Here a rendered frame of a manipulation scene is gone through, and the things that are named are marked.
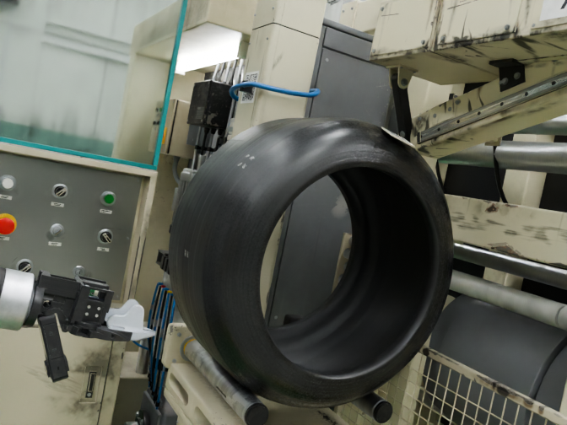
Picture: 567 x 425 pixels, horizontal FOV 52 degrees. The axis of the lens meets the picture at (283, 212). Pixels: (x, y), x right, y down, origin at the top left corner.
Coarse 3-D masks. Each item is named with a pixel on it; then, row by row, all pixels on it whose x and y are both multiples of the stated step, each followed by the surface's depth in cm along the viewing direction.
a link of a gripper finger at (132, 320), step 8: (128, 312) 96; (136, 312) 96; (112, 320) 94; (120, 320) 95; (128, 320) 96; (136, 320) 96; (112, 328) 94; (120, 328) 95; (128, 328) 96; (136, 328) 97; (136, 336) 96; (144, 336) 98
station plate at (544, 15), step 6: (546, 0) 98; (552, 0) 97; (558, 0) 96; (564, 0) 95; (546, 6) 98; (552, 6) 97; (558, 6) 96; (564, 6) 95; (546, 12) 98; (552, 12) 97; (558, 12) 96; (564, 12) 94; (540, 18) 99; (546, 18) 97; (552, 18) 96
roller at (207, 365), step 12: (192, 348) 125; (192, 360) 123; (204, 360) 119; (204, 372) 116; (216, 372) 113; (216, 384) 111; (228, 384) 108; (228, 396) 105; (240, 396) 103; (252, 396) 102; (240, 408) 101; (252, 408) 99; (264, 408) 100; (252, 420) 99; (264, 420) 100
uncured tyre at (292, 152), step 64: (256, 128) 112; (320, 128) 101; (192, 192) 107; (256, 192) 94; (384, 192) 133; (192, 256) 99; (256, 256) 94; (384, 256) 137; (448, 256) 115; (192, 320) 105; (256, 320) 96; (320, 320) 135; (384, 320) 130; (256, 384) 101; (320, 384) 104; (384, 384) 116
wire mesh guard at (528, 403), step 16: (432, 352) 129; (464, 368) 120; (416, 384) 133; (480, 384) 116; (496, 384) 113; (416, 400) 132; (432, 400) 128; (512, 400) 109; (528, 400) 106; (400, 416) 136; (496, 416) 113; (544, 416) 103; (560, 416) 101
